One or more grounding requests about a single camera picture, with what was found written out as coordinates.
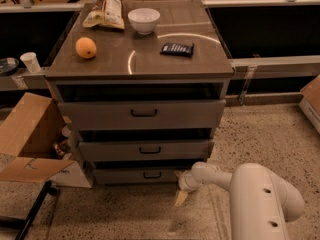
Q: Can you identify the grey top drawer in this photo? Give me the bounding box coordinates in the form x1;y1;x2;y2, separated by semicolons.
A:
59;100;225;130

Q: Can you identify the grey middle drawer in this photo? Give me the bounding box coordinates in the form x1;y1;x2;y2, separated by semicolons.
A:
79;140;213;162

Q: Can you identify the black round lid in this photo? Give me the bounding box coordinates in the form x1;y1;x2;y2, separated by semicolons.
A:
0;57;19;76

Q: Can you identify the white bowl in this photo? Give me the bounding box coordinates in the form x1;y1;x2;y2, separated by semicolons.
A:
128;8;160;35

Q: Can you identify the orange fruit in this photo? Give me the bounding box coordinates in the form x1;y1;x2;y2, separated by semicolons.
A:
75;37;97;59

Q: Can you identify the black snack bar packet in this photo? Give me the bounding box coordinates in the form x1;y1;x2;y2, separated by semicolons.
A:
160;42;194;57

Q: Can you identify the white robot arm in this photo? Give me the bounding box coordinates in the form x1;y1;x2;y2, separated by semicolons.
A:
175;162;305;240

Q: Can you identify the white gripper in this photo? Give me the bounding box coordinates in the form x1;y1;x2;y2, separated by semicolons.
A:
174;170;200;207

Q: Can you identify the white paper cup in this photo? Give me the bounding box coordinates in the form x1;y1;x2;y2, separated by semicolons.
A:
20;52;41;73

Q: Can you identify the grey drawer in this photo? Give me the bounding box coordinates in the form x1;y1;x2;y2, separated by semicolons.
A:
92;159;201;186
79;140;213;162
59;100;225;130

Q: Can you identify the grey bottom drawer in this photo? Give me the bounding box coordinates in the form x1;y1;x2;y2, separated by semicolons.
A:
92;159;201;186

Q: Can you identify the cardboard box at right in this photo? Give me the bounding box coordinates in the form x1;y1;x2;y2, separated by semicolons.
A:
299;75;320;134

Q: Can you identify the grey drawer cabinet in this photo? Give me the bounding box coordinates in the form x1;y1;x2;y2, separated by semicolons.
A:
45;0;235;187

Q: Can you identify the open cardboard box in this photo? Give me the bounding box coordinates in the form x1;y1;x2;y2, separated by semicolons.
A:
0;93;93;188

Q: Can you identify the beige chip bag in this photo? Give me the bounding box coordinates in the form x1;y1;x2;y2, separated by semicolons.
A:
83;0;125;30

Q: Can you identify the black metal stand leg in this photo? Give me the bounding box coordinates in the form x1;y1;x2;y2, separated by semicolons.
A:
0;181;58;240

